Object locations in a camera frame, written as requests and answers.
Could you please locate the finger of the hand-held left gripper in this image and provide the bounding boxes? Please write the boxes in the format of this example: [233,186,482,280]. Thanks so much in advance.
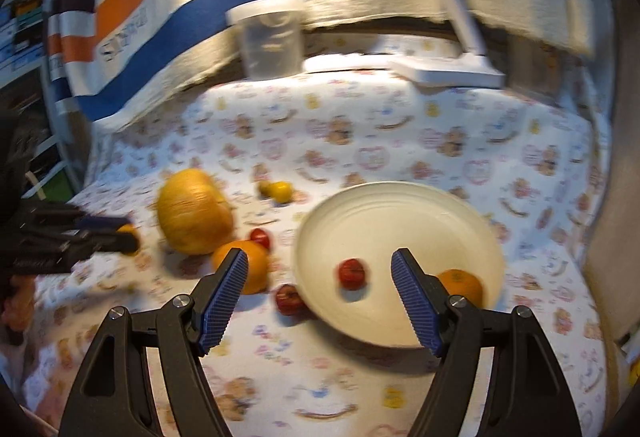
[10,231,141,274]
[20,203,132,234]

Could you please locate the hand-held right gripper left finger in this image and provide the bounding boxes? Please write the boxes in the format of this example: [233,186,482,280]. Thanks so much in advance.
[60,247,250,437]

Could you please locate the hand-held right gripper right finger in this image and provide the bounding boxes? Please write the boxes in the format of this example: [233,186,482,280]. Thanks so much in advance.
[391,247,583,437]

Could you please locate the cream round plate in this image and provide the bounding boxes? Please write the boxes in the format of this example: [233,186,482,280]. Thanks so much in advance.
[291,181,506,349]

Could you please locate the person's left hand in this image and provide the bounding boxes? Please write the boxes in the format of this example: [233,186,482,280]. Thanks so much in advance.
[0,276,37,346]

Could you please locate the orange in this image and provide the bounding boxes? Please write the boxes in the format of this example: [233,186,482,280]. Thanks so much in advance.
[211,239,270,295]
[437,268,485,310]

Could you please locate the large yellow-orange pumpkin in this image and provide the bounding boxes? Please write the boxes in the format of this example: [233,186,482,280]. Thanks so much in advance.
[157,168,235,256]

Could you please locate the background shelf with boxes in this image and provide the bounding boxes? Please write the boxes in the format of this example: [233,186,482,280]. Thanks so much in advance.
[0,0,66,198]

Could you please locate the bear printed tablecloth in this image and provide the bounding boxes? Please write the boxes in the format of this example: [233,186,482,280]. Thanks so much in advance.
[20,37,616,437]

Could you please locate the white desk lamp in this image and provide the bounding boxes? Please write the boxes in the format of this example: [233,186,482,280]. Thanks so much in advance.
[375,0,507,89]

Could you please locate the clear plastic container with lid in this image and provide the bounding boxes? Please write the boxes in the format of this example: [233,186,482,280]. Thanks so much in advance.
[227,0,307,79]

